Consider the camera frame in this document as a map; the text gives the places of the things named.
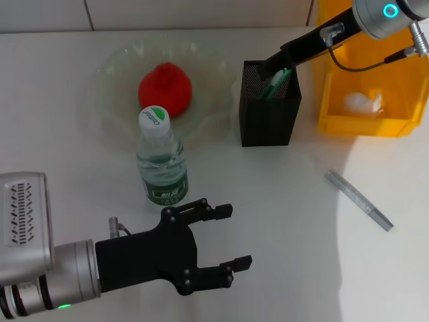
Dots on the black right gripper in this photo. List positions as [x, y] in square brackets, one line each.
[348, 25]

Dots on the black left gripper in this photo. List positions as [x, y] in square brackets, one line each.
[151, 255]

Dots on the mint green pen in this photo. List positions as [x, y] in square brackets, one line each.
[275, 80]

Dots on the white paper ball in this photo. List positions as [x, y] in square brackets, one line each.
[358, 100]

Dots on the green label water bottle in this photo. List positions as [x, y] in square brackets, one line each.
[161, 157]

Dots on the red-orange fruit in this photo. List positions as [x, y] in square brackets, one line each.
[167, 87]

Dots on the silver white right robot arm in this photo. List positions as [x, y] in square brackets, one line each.
[375, 16]

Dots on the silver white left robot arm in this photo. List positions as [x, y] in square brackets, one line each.
[73, 271]

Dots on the black mesh pen holder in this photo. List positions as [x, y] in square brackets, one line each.
[268, 120]

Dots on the clear glass fruit plate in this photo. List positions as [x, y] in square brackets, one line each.
[207, 67]

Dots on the grey glitter pen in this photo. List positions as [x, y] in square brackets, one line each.
[358, 199]

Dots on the yellow plastic bin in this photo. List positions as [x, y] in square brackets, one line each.
[368, 84]

